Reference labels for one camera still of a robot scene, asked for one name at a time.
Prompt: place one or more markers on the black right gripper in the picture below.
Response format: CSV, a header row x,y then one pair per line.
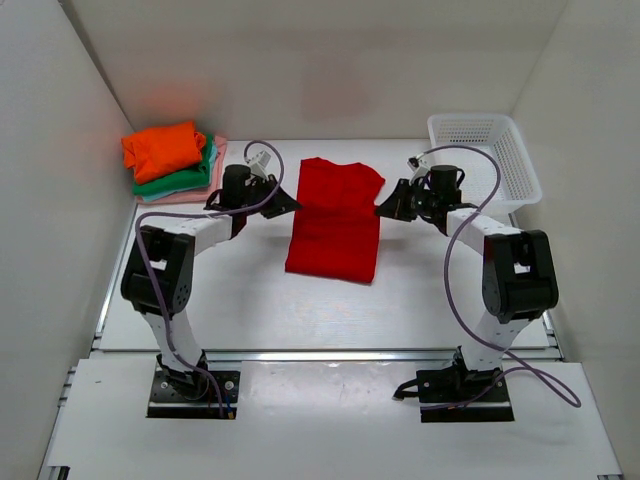
x,y
395,206

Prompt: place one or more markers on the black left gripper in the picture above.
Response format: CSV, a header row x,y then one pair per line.
x,y
282,203

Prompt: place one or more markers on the red t shirt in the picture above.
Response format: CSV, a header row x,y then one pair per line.
x,y
336,233

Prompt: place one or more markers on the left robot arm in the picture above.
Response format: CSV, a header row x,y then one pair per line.
x,y
158,276

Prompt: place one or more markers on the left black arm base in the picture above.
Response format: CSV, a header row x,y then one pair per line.
x,y
176,395

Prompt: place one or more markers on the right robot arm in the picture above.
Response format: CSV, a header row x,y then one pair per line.
x,y
518,282

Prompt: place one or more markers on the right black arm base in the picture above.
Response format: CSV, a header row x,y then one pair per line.
x,y
455,394

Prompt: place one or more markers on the folded pink t shirt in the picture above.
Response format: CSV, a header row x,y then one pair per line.
x,y
200,192

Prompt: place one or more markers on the folded mint t shirt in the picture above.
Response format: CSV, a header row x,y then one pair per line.
x,y
150,197

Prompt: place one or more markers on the folded green t shirt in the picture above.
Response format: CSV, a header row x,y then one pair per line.
x,y
193,177

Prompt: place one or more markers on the white plastic basket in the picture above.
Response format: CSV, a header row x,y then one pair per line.
x,y
493,155

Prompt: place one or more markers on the folded orange t shirt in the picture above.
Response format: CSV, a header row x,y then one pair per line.
x,y
156,152

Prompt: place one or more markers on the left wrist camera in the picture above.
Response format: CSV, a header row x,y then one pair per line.
x,y
258,164

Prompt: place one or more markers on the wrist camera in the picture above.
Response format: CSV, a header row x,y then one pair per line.
x,y
420,166
258,164

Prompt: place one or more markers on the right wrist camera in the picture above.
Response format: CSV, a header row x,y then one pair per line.
x,y
420,166

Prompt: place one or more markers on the aluminium table rail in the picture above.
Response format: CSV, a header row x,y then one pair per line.
x,y
328,355

